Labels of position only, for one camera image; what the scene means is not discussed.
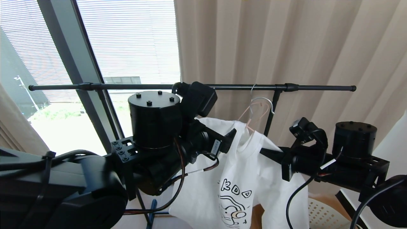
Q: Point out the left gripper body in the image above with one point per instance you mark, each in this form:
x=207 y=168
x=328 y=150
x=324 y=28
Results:
x=197 y=143

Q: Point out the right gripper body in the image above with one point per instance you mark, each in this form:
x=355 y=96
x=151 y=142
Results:
x=305 y=162

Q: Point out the white garment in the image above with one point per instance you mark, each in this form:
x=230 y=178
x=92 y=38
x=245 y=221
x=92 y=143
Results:
x=241 y=165

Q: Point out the pink clothes hanger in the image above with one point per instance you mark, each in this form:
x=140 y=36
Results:
x=272 y=106
x=244 y=112

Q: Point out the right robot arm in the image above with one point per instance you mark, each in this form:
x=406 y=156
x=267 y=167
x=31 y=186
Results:
x=354 y=140

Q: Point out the white laundry basket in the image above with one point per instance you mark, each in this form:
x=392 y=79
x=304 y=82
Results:
x=324 y=213

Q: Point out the black clothes rack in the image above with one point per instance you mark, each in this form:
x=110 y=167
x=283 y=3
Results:
x=302 y=86

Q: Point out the beige curtain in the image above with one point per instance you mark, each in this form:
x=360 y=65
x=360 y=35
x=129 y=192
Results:
x=286 y=47
x=19 y=133

